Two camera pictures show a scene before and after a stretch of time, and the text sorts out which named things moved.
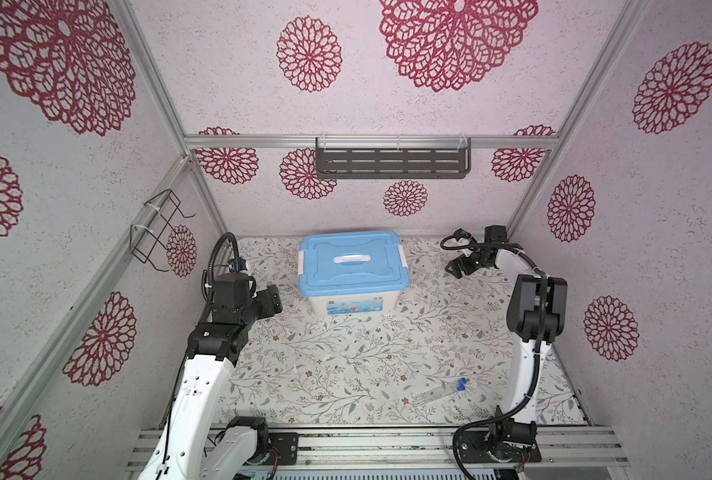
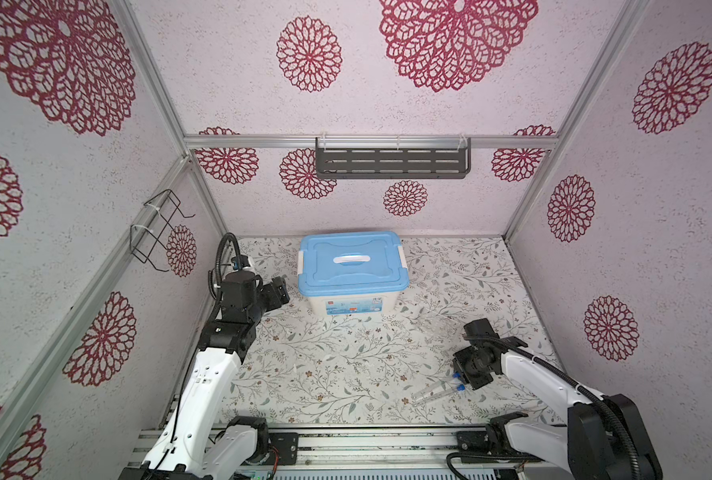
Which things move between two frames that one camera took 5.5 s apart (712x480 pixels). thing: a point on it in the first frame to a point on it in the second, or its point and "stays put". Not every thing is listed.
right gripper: x=463 y=260 to x=472 y=380
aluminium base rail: x=413 y=446 stays put
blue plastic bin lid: x=334 y=262 stays put
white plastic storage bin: x=365 y=303 stays put
